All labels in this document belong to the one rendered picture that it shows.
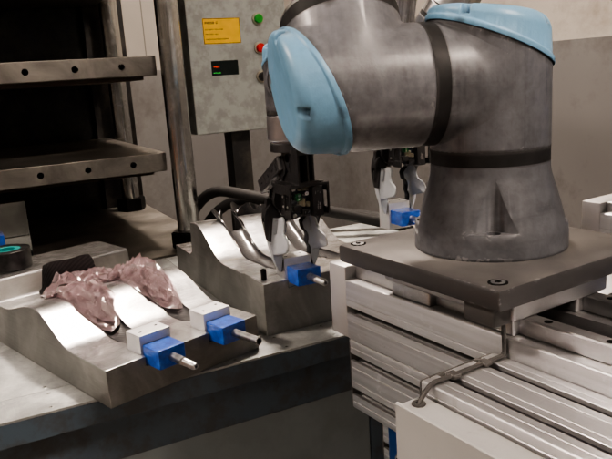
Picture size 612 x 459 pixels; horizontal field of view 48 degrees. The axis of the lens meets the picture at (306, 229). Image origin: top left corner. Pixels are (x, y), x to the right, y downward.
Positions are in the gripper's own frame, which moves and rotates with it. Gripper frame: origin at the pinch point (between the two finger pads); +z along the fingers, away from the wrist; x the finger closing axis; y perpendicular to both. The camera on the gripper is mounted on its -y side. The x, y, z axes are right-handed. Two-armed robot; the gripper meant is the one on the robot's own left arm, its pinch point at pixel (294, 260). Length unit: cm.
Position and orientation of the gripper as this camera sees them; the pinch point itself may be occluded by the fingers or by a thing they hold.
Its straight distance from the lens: 115.3
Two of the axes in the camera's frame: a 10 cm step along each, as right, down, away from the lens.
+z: 0.6, 9.7, 2.2
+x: 8.9, -1.6, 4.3
